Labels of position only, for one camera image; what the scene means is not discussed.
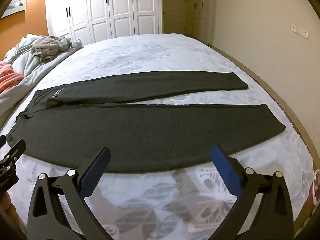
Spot white wardrobe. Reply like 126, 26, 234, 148
45, 0, 163, 44

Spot grey crumpled clothes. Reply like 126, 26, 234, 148
31, 35, 73, 63

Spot light blue duvet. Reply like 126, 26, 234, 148
0, 34, 83, 130

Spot bed with butterfly sheet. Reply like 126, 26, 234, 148
0, 32, 318, 240

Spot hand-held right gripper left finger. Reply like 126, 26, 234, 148
27, 146, 111, 240

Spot person's left hand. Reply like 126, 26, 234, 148
0, 189, 21, 233

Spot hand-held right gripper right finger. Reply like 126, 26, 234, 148
211, 145, 295, 240

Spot wooden door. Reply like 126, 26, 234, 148
162, 0, 213, 46

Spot dark grey pants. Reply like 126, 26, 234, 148
6, 71, 287, 174

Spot framed wall picture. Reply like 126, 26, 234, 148
0, 0, 28, 19

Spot pink blanket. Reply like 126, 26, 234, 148
0, 64, 24, 94

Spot round pink object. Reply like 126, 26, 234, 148
309, 169, 320, 206

